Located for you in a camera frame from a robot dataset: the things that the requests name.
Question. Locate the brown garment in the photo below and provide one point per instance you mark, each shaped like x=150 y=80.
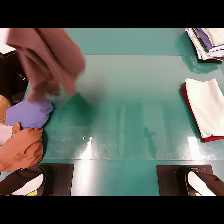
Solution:
x=50 y=56

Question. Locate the purple garment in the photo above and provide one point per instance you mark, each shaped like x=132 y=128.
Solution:
x=28 y=113

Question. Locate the white garment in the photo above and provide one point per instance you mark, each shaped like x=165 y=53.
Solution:
x=208 y=106
x=4 y=133
x=200 y=51

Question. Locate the orange garment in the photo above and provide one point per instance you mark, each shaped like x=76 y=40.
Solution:
x=21 y=150

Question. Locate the red garment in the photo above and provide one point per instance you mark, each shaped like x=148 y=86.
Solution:
x=215 y=139

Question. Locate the tan garment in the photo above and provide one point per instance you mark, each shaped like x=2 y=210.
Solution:
x=3 y=108

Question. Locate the violet garment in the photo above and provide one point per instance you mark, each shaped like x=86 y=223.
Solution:
x=202 y=37

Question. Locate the cream garment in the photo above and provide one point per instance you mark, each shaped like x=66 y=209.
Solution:
x=216 y=35

